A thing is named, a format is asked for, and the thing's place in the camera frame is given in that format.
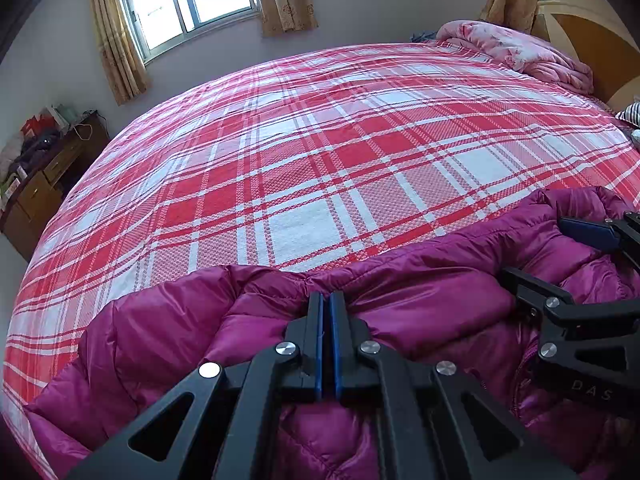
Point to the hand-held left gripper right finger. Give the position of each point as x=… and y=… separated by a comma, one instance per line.
x=336, y=345

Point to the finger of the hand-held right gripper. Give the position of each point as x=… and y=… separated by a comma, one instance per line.
x=587, y=232
x=530, y=287

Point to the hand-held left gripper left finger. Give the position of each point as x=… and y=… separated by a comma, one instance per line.
x=316, y=345

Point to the magenta puffer jacket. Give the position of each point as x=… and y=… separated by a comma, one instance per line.
x=175, y=320

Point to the dark purple clothes pile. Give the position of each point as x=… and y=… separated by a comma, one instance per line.
x=37, y=150

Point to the grey floral pillow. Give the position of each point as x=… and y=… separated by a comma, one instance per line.
x=636, y=138

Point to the striped pillow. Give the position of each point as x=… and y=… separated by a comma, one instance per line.
x=632, y=114

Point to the red plaid bed sheet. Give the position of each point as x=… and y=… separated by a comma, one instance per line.
x=300, y=160

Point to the pink floral quilt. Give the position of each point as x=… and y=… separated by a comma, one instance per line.
x=525, y=55

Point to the wooden headboard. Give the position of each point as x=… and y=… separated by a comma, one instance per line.
x=600, y=35

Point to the blue cloth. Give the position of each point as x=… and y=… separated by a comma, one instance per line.
x=424, y=37

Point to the brown wooden desk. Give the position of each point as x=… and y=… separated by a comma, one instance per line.
x=35, y=200

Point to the green packet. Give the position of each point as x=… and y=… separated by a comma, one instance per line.
x=9, y=190

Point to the red gift bag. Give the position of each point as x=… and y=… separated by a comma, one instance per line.
x=36, y=125

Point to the white plastic bag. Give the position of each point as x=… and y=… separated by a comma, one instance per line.
x=10, y=155

